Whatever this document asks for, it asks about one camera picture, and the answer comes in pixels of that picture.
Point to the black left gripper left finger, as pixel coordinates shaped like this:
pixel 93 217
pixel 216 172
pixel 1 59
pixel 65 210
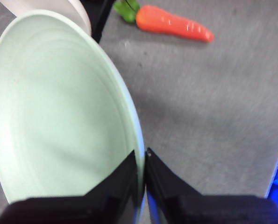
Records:
pixel 94 207

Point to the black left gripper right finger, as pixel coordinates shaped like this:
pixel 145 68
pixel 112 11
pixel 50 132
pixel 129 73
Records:
pixel 199 210

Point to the pale green plate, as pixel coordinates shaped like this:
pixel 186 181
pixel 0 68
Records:
pixel 59 105

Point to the orange toy carrot green leaves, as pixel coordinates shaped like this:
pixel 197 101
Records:
pixel 171 23

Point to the black plate rack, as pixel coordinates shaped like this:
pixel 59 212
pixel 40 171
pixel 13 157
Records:
pixel 99 21

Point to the cream white plate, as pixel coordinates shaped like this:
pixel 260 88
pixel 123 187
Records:
pixel 59 5

